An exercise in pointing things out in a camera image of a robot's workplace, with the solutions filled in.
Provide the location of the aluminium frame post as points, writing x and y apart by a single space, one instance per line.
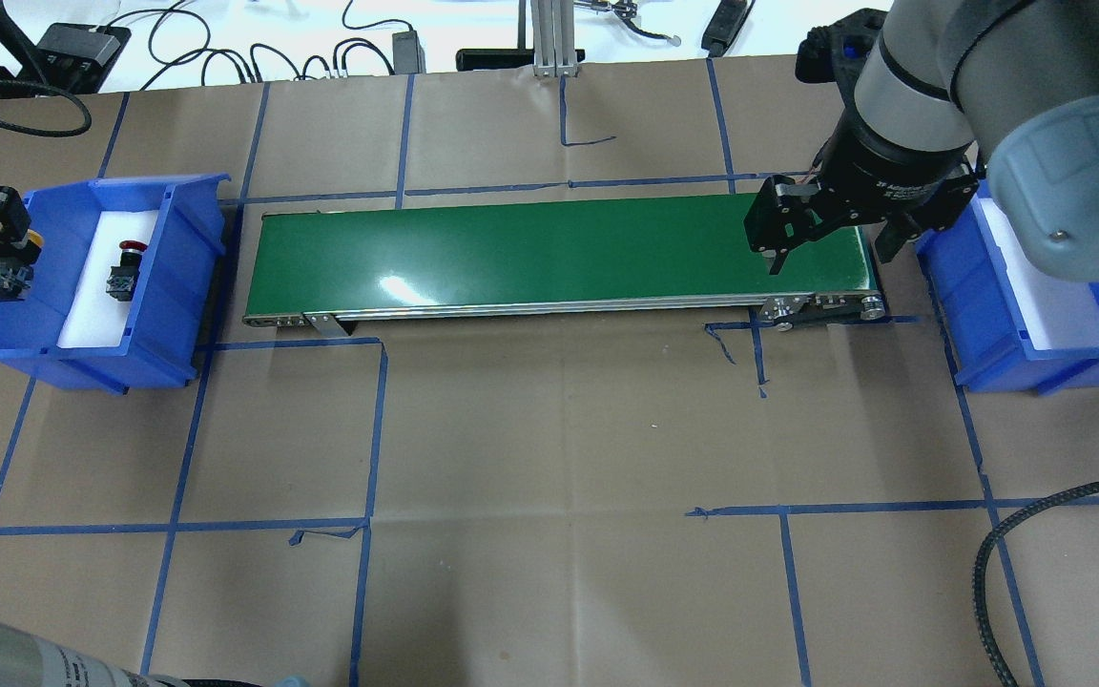
553 44

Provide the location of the left-side blue plastic bin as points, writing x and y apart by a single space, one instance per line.
161 330

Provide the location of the green conveyor belt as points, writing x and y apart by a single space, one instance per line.
536 259

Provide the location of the yellow push button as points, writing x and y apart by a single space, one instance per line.
17 262

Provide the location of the white foam pad left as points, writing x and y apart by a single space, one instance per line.
98 319

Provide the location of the black power adapter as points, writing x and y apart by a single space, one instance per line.
408 56

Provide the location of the right-side blue plastic bin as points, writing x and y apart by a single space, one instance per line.
1013 328

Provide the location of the white foam pad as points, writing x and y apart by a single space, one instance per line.
98 319
1058 314

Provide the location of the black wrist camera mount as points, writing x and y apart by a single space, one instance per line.
837 53

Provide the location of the white foam pad right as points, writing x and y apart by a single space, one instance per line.
1058 314

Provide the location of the red push button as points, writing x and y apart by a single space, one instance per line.
124 277

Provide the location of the right-side silver robot arm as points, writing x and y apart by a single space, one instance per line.
938 97

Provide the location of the right-side black gripper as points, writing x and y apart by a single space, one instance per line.
885 164

